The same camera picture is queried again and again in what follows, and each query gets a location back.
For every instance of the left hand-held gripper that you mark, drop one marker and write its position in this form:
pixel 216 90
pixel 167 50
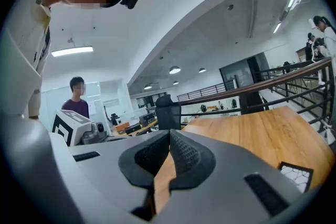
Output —
pixel 76 128

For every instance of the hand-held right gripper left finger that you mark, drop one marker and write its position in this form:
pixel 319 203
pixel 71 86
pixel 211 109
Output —
pixel 105 165

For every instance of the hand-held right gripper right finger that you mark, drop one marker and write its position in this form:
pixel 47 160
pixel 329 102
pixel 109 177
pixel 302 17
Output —
pixel 223 178

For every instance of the black-rimmed white patterned container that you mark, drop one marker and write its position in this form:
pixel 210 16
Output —
pixel 296 177

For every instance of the orange box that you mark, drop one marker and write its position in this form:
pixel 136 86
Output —
pixel 122 127

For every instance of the black box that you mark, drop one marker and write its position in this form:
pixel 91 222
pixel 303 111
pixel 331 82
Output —
pixel 134 128

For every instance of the rectangular ceiling light panel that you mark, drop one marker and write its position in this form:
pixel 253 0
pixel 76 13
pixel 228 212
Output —
pixel 72 51

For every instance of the black mesh office chair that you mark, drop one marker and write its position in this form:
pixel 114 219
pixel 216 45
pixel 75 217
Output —
pixel 168 114

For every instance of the round pendant lamp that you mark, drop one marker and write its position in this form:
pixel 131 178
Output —
pixel 174 70
pixel 147 87
pixel 175 83
pixel 202 70

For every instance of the dark metal wooden-topped railing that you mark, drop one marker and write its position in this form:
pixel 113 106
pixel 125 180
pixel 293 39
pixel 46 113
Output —
pixel 262 85

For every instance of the person's white printed shirt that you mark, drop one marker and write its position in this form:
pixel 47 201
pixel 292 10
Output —
pixel 39 34

